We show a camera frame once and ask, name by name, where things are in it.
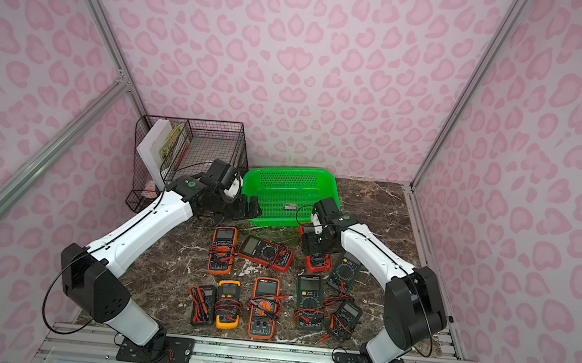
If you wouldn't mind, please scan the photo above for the black wire basket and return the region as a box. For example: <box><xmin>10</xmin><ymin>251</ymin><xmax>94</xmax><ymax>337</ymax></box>
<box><xmin>126</xmin><ymin>115</ymin><xmax>249</xmax><ymax>213</ymax></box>

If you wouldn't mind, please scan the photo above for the small green multimeter lower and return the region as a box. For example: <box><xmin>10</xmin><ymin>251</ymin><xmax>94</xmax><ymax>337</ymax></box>
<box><xmin>319</xmin><ymin>295</ymin><xmax>363</xmax><ymax>344</ymax></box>

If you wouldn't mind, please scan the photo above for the red Aneng large multimeter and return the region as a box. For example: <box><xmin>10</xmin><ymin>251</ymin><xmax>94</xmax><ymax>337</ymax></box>
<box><xmin>237</xmin><ymin>236</ymin><xmax>294</xmax><ymax>272</ymax></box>

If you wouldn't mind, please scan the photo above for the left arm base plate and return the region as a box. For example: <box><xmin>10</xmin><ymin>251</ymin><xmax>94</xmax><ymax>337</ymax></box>
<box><xmin>116</xmin><ymin>334</ymin><xmax>196</xmax><ymax>363</ymax></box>

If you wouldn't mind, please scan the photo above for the orange victor multimeter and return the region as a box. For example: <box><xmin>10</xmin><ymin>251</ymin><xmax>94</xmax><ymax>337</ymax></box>
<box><xmin>207</xmin><ymin>227</ymin><xmax>238</xmax><ymax>276</ymax></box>
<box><xmin>248</xmin><ymin>277</ymin><xmax>281</xmax><ymax>340</ymax></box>

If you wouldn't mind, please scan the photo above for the small black multimeter left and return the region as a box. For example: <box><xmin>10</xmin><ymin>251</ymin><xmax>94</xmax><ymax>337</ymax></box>
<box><xmin>189</xmin><ymin>285</ymin><xmax>217</xmax><ymax>327</ymax></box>

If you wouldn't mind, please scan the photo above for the small red multimeter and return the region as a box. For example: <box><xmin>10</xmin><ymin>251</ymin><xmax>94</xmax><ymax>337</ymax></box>
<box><xmin>299</xmin><ymin>222</ymin><xmax>332</xmax><ymax>273</ymax></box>

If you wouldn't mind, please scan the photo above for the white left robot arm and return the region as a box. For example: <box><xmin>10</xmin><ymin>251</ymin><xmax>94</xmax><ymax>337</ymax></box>
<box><xmin>58</xmin><ymin>159</ymin><xmax>262</xmax><ymax>351</ymax></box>

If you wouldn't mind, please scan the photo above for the green plastic basket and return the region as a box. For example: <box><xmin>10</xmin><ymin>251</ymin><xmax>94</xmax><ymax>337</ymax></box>
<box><xmin>242</xmin><ymin>167</ymin><xmax>341</xmax><ymax>228</ymax></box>

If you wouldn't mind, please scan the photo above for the yellow Aneng multimeter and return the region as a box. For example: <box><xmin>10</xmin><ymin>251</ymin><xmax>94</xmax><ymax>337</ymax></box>
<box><xmin>214</xmin><ymin>280</ymin><xmax>242</xmax><ymax>330</ymax></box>

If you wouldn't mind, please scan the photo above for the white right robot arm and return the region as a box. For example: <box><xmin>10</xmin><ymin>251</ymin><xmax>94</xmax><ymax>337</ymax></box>
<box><xmin>309</xmin><ymin>197</ymin><xmax>448</xmax><ymax>363</ymax></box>

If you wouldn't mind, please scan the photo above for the large green XLUE multimeter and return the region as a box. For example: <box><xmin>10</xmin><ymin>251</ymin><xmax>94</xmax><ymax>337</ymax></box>
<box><xmin>293</xmin><ymin>275</ymin><xmax>324</xmax><ymax>332</ymax></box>

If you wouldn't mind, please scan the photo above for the green multimeter upper right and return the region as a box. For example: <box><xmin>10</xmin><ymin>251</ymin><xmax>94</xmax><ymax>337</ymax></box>
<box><xmin>326</xmin><ymin>252</ymin><xmax>363</xmax><ymax>295</ymax></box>

